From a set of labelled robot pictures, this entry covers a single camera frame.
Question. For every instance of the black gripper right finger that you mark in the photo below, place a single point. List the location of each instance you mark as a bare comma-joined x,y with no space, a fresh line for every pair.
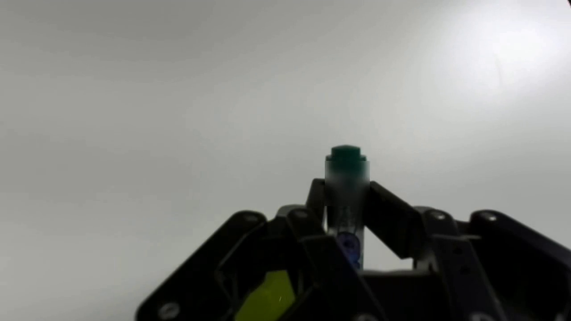
394,219

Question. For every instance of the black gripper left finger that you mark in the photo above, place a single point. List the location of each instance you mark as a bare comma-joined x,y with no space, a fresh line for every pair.
317,201

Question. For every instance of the yellow-green printed cup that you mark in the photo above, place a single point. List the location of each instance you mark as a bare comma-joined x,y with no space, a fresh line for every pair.
269,296

